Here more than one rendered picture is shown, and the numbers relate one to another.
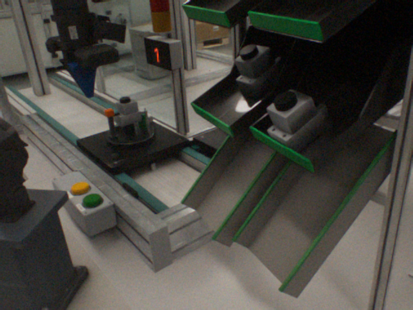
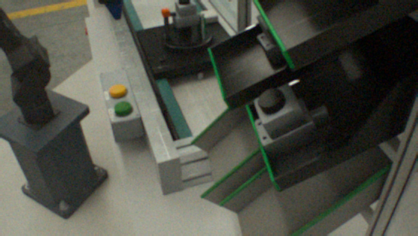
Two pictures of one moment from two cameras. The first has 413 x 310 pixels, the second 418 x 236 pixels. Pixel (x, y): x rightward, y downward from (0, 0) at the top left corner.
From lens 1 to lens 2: 23 cm
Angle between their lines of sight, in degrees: 21
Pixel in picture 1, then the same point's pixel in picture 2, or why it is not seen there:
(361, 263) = not seen: outside the picture
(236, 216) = (229, 181)
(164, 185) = (202, 101)
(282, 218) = (275, 198)
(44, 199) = (67, 110)
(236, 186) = (247, 144)
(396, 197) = (378, 225)
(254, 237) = (245, 205)
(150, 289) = (153, 210)
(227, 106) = (243, 63)
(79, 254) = (107, 154)
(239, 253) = not seen: hidden behind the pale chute
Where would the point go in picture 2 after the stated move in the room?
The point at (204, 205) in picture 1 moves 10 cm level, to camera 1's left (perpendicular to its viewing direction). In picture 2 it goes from (215, 150) to (164, 140)
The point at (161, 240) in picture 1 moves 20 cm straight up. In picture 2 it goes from (171, 169) to (159, 88)
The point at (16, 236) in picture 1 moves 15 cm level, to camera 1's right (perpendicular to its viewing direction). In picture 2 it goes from (34, 146) to (106, 163)
